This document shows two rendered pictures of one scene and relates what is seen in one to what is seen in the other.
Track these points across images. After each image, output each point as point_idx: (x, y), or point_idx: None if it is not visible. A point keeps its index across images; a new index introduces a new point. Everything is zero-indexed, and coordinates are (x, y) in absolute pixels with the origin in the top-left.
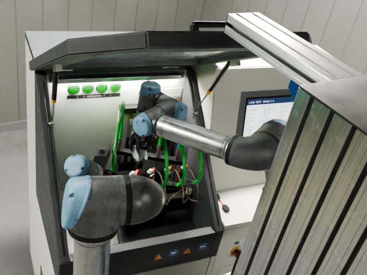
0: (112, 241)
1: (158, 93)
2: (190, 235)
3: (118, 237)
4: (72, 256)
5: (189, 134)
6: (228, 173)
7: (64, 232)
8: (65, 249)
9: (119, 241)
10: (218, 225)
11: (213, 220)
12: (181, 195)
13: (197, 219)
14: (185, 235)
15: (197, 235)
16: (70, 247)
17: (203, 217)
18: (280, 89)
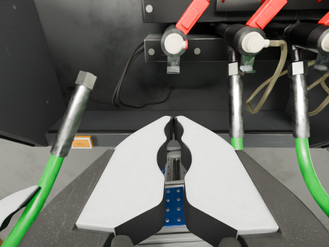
0: (136, 69)
1: None
2: (256, 145)
3: (133, 107)
4: (50, 138)
5: None
6: None
7: (11, 136)
8: (30, 143)
9: (149, 72)
10: (322, 148)
11: (320, 142)
12: (313, 52)
13: (309, 74)
14: (247, 143)
15: (269, 146)
16: (68, 65)
17: (316, 98)
18: None
